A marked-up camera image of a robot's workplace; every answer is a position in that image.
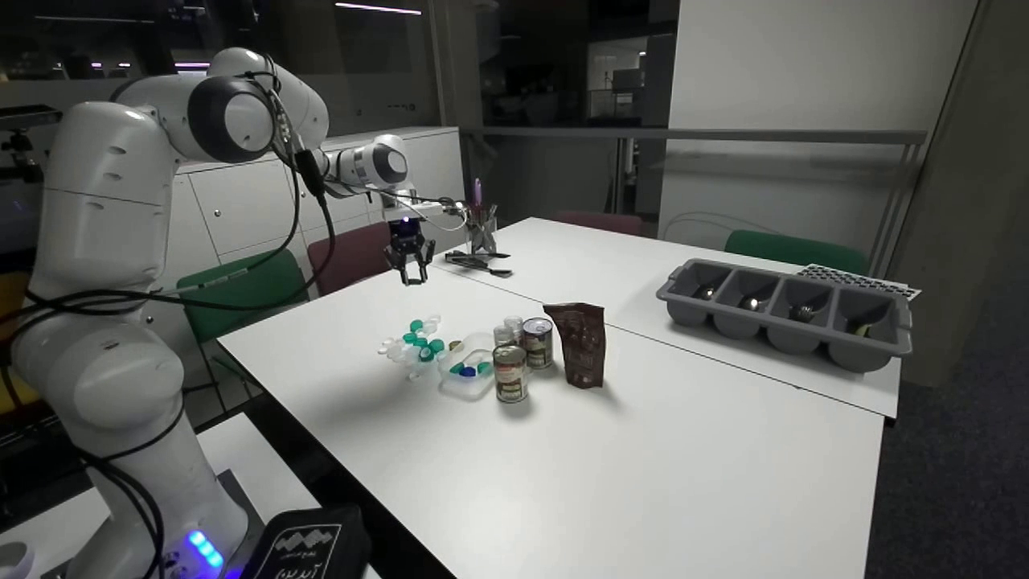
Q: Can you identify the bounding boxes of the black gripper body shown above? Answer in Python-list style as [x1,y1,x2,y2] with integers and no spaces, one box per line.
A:
[387,213,434,256]

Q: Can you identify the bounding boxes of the dark tool stand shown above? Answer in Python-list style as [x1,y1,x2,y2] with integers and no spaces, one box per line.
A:
[442,174,516,279]

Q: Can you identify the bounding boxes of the small white-capped bottle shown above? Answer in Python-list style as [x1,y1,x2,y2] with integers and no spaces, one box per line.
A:
[488,313,523,352]

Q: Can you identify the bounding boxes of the small glass jar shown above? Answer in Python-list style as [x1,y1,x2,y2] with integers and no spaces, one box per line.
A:
[521,313,559,369]

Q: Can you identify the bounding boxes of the glass jar with yellow label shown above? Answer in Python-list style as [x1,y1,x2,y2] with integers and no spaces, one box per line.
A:
[492,338,533,407]

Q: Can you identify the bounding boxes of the green chair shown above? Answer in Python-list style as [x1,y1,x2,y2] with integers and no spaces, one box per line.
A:
[175,248,315,349]
[725,226,870,276]

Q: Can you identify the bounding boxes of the brown foil pouch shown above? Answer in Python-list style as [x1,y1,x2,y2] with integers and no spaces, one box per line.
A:
[541,300,611,389]

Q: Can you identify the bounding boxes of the white cabinet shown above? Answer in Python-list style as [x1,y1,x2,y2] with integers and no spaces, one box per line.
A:
[159,127,468,398]

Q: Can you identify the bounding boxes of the black control device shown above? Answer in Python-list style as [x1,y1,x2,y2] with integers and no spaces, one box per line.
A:
[243,509,374,579]

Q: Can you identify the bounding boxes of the metal handrail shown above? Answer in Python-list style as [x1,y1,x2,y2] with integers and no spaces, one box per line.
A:
[476,127,931,147]

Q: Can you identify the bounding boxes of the grey cutlery tray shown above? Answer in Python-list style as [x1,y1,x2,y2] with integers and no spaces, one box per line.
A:
[654,253,916,372]

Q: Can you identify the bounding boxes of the grey mesh mat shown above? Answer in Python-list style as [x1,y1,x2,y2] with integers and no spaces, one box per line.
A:
[798,260,922,307]

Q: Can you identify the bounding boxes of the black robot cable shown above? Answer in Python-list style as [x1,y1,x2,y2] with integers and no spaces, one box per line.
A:
[0,75,339,336]

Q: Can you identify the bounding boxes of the black camera stand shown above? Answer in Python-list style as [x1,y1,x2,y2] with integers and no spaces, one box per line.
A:
[0,102,60,186]

